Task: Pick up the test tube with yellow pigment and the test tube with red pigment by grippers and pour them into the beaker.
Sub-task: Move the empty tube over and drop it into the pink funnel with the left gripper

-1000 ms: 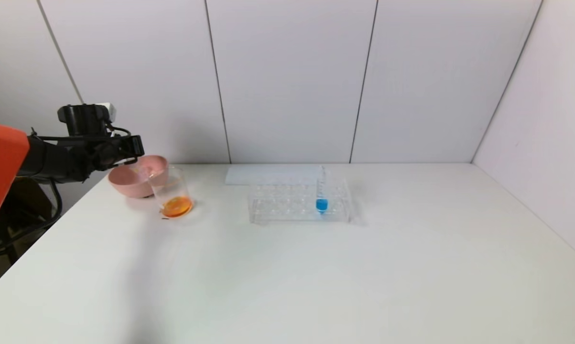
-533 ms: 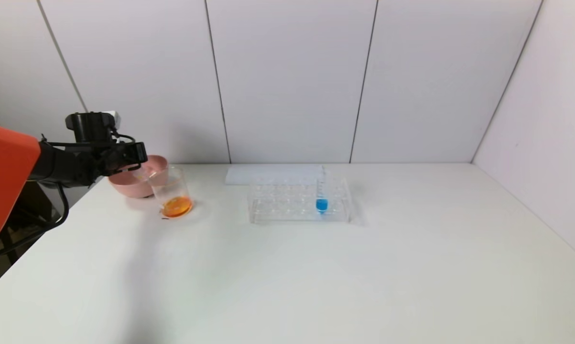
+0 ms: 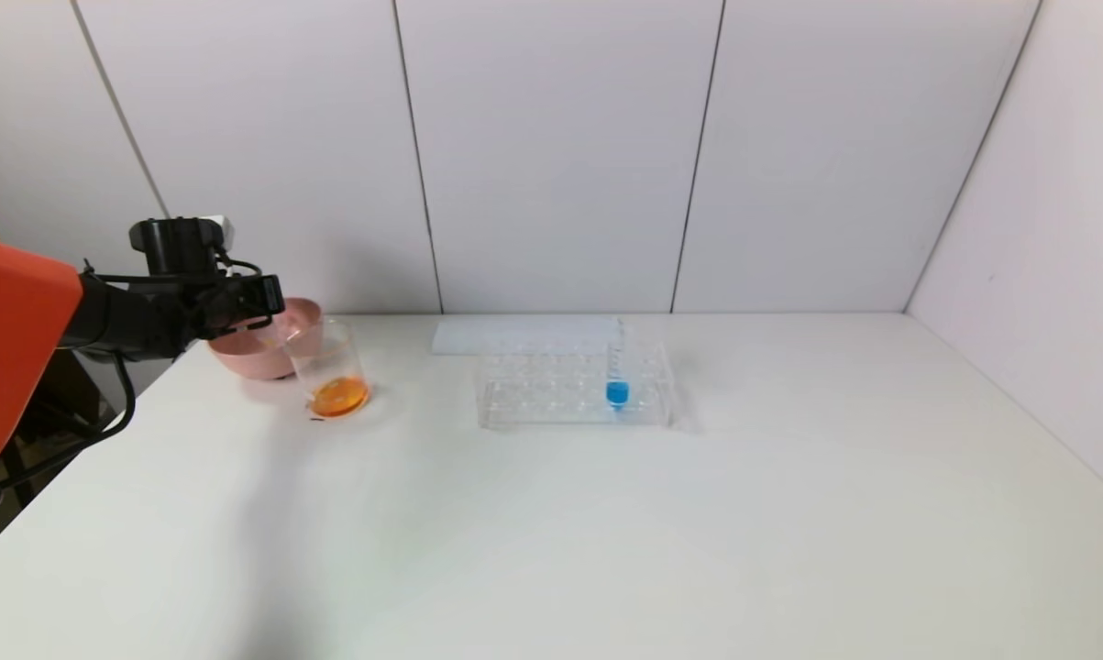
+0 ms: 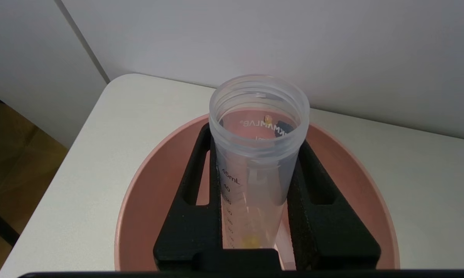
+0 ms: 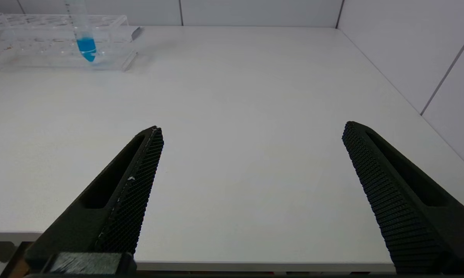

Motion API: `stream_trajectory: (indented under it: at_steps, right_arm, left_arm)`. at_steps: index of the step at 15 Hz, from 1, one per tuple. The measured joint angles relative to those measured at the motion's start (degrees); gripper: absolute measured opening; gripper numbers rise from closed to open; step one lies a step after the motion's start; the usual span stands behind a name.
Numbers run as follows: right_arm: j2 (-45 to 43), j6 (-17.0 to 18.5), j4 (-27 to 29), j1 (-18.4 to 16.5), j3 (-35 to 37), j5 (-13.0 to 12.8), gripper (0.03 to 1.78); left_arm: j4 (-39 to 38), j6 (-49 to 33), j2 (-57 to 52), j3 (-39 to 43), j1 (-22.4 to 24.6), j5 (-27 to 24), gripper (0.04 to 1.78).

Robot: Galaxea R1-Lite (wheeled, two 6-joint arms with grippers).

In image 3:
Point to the white paper sheet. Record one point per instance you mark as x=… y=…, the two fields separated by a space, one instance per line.
x=459 y=337

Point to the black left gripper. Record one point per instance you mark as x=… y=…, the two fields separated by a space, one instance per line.
x=264 y=296

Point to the pink bowl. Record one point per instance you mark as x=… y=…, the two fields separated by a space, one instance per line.
x=258 y=362

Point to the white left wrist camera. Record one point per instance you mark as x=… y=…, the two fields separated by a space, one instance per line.
x=218 y=229

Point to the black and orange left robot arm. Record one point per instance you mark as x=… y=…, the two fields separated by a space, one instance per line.
x=19 y=348

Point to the clear acrylic test tube rack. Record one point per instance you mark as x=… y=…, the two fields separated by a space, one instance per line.
x=551 y=412

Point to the test tube with blue pigment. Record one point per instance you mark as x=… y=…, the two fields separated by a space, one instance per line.
x=616 y=394

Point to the clear glass beaker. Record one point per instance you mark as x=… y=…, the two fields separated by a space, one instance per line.
x=340 y=396

